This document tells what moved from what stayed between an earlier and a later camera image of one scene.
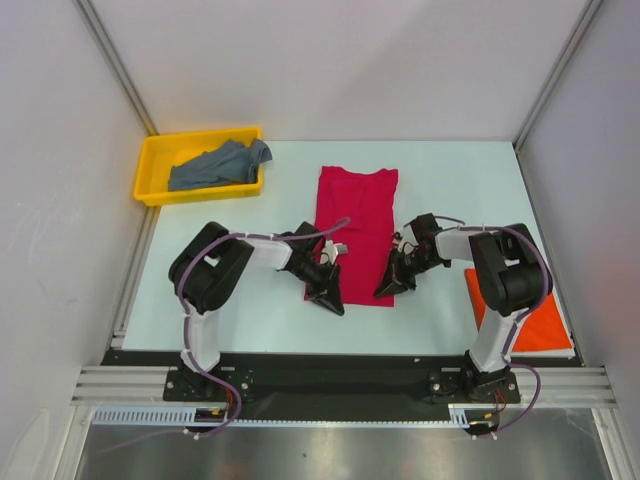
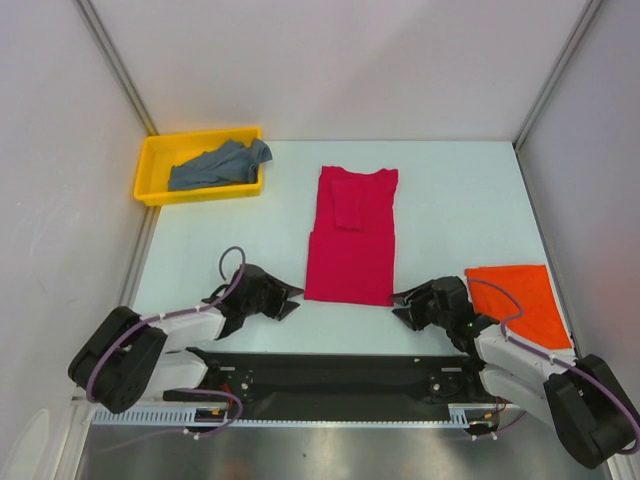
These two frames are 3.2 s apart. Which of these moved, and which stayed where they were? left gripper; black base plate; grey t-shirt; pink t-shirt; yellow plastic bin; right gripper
Moved: right gripper; left gripper
Stayed: yellow plastic bin; grey t-shirt; black base plate; pink t-shirt
